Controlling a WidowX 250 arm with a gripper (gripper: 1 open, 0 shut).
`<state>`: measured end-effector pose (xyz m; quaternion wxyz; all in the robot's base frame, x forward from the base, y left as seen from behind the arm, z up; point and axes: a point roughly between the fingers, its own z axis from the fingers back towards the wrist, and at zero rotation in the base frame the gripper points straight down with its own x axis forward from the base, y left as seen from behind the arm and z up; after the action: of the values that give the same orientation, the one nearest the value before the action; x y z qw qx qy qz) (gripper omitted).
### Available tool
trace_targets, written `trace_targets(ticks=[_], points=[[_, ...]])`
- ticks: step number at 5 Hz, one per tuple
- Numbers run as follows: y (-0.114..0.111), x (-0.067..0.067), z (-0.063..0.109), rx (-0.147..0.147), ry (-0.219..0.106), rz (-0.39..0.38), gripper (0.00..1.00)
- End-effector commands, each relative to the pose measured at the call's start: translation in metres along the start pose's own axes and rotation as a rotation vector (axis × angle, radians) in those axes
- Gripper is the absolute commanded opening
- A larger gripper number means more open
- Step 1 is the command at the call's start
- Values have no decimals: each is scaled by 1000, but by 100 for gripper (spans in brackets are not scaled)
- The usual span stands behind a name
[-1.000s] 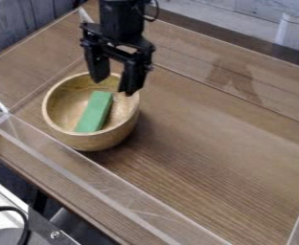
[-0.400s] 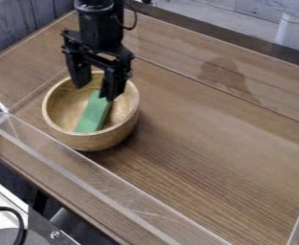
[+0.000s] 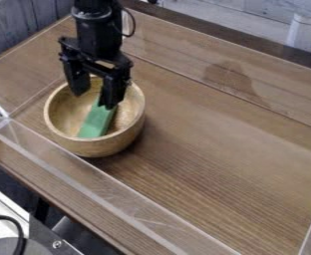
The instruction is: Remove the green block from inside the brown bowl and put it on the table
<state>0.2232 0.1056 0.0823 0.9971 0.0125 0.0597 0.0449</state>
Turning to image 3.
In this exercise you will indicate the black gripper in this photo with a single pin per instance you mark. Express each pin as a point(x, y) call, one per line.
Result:
point(94, 52)

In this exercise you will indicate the green rectangular block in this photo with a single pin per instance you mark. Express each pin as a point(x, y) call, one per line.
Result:
point(98, 121)

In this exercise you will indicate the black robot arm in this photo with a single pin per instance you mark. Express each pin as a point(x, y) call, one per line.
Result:
point(94, 4)

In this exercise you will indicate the brown wooden bowl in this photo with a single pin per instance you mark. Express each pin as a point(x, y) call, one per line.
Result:
point(66, 112)

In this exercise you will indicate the white container in background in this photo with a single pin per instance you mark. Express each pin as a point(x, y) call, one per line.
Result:
point(300, 33)

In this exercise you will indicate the clear acrylic barrier wall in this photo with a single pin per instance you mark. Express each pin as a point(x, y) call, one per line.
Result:
point(216, 180)

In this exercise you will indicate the metal bracket with screw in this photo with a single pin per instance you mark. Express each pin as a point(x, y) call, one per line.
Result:
point(45, 242)

